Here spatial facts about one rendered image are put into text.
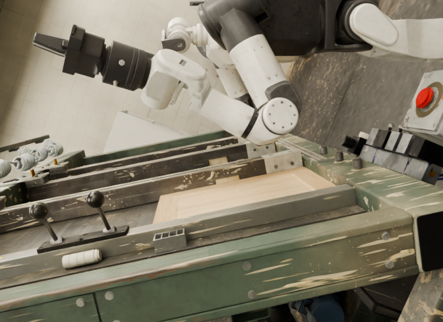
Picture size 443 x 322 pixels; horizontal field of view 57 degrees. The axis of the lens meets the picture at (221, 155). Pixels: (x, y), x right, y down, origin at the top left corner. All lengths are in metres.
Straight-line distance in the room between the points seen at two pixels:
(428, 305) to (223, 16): 0.71
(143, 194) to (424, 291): 0.86
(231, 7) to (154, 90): 0.25
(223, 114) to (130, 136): 4.24
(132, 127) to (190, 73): 4.24
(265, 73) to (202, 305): 0.49
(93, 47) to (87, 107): 5.75
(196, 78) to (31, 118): 6.05
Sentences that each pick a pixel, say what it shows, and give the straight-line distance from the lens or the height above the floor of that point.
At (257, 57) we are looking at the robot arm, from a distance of 0.92.
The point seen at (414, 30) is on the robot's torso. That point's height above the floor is 0.81.
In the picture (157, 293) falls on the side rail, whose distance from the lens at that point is 0.72.
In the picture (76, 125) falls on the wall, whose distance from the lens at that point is 6.63.
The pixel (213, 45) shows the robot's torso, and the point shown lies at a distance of 1.09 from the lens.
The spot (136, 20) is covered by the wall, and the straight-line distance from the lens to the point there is 6.57.
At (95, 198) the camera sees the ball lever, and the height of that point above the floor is 1.44.
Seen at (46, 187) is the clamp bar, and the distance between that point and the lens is 1.89.
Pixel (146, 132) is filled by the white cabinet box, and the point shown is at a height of 1.64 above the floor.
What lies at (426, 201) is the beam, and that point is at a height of 0.86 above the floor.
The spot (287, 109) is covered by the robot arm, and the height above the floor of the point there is 1.13.
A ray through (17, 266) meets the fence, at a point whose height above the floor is 1.55.
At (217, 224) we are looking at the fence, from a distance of 0.94.
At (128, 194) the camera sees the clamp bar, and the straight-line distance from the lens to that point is 1.37.
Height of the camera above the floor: 1.33
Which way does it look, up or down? 7 degrees down
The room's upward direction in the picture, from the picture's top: 69 degrees counter-clockwise
